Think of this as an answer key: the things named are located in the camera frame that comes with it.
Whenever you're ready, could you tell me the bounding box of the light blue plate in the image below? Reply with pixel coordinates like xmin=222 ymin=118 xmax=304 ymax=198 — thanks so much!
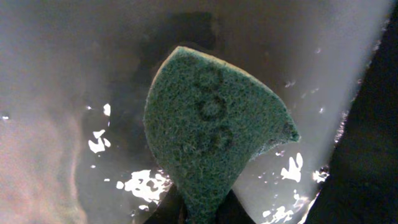
xmin=1 ymin=0 xmax=397 ymax=224

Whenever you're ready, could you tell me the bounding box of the black round tray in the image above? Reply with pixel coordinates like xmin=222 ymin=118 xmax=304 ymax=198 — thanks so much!
xmin=305 ymin=9 xmax=397 ymax=224

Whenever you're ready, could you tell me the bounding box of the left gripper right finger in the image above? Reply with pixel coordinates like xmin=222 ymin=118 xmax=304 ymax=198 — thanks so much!
xmin=215 ymin=190 xmax=256 ymax=224

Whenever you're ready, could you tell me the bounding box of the green scouring sponge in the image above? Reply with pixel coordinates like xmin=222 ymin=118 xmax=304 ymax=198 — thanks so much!
xmin=143 ymin=46 xmax=300 ymax=223

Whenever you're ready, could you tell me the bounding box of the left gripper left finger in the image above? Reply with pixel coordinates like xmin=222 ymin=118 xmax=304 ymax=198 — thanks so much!
xmin=144 ymin=184 xmax=187 ymax=224

